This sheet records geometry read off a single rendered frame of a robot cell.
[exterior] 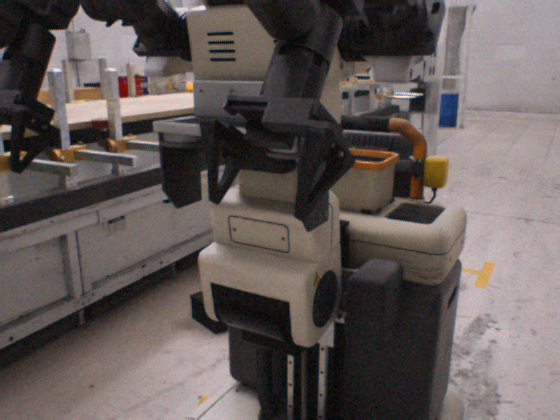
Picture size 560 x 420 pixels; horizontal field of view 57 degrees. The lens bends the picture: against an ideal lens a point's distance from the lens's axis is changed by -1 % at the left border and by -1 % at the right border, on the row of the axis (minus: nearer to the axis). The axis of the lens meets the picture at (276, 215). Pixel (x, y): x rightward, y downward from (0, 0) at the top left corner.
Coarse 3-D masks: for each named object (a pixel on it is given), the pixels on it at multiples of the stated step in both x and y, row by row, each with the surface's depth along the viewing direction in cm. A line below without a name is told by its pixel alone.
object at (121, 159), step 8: (48, 152) 188; (80, 152) 179; (88, 152) 178; (96, 152) 177; (104, 152) 177; (96, 160) 177; (104, 160) 175; (112, 160) 173; (120, 160) 171; (128, 160) 169; (136, 160) 170
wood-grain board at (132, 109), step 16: (160, 96) 336; (176, 96) 336; (192, 96) 336; (80, 112) 239; (96, 112) 239; (128, 112) 238; (144, 112) 238; (160, 112) 242; (176, 112) 252; (192, 112) 263; (80, 128) 203
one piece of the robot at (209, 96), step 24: (216, 96) 84; (168, 120) 83; (192, 120) 84; (240, 120) 83; (168, 144) 82; (192, 144) 82; (168, 168) 86; (192, 168) 92; (264, 168) 85; (288, 168) 84; (168, 192) 87; (192, 192) 93; (312, 216) 78
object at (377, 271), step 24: (384, 264) 101; (216, 288) 94; (360, 288) 94; (384, 288) 93; (240, 312) 92; (264, 312) 90; (288, 312) 88; (360, 312) 96; (384, 312) 94; (264, 336) 100; (288, 336) 92; (360, 336) 97; (384, 336) 96
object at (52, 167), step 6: (36, 162) 153; (42, 162) 153; (48, 162) 153; (54, 162) 153; (60, 162) 152; (30, 168) 156; (36, 168) 154; (42, 168) 153; (48, 168) 151; (54, 168) 150; (60, 168) 149; (66, 168) 147; (72, 168) 147; (60, 174) 149; (66, 174) 148; (72, 174) 148; (78, 174) 150
